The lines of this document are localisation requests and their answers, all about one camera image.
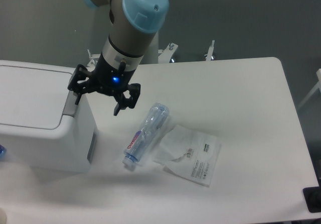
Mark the white plastic packaging bag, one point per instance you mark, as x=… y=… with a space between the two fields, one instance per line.
x=189 y=154

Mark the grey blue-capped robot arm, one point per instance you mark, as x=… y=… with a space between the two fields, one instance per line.
x=134 y=25

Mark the black clamp at table edge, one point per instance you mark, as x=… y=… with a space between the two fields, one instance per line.
x=312 y=198

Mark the clear plastic water bottle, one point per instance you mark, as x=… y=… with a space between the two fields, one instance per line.
x=145 y=135

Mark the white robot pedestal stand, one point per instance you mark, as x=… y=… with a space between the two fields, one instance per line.
x=168 y=54

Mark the white frame at right edge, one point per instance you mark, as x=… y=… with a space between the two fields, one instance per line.
x=311 y=93

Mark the white push-lid trash can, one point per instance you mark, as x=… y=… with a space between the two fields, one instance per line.
x=42 y=125

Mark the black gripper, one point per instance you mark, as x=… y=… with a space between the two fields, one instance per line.
x=109 y=78

